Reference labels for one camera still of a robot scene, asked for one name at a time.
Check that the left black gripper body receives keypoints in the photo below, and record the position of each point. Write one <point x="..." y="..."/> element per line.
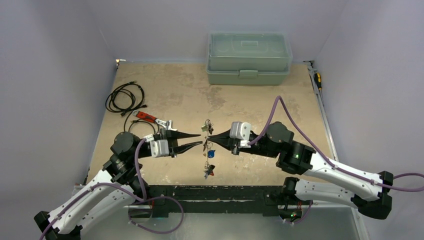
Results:
<point x="166" y="133"/>

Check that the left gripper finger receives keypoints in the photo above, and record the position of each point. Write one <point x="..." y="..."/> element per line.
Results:
<point x="182" y="135"/>
<point x="180" y="149"/>

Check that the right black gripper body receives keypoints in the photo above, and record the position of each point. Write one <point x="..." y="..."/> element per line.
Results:
<point x="234" y="143"/>

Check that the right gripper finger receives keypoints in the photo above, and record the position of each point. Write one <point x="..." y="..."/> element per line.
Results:
<point x="225" y="134"/>
<point x="226" y="143"/>

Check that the keyring with keys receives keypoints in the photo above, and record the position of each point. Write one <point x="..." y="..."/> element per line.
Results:
<point x="208" y="152"/>

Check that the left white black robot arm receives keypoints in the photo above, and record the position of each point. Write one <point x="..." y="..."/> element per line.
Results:
<point x="119" y="183"/>

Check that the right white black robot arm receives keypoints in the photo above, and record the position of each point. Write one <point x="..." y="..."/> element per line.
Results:
<point x="312" y="178"/>

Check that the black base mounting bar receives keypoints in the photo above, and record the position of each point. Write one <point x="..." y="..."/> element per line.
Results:
<point x="267" y="200"/>

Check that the green plastic toolbox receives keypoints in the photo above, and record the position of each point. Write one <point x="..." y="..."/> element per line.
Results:
<point x="248" y="58"/>

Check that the yellow black screwdriver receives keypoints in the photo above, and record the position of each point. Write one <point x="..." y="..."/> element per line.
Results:
<point x="318" y="81"/>

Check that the red handled adjustable wrench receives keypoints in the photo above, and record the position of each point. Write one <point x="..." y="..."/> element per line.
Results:
<point x="152" y="119"/>

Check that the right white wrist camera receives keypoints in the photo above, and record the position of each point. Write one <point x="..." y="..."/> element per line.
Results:
<point x="240" y="130"/>

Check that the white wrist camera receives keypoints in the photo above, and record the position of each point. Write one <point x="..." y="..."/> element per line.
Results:
<point x="158" y="148"/>
<point x="240" y="130"/>

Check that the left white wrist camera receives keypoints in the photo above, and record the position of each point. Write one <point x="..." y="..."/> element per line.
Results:
<point x="158" y="148"/>

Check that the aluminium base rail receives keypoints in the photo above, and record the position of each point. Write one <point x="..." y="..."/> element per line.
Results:
<point x="77" y="188"/>

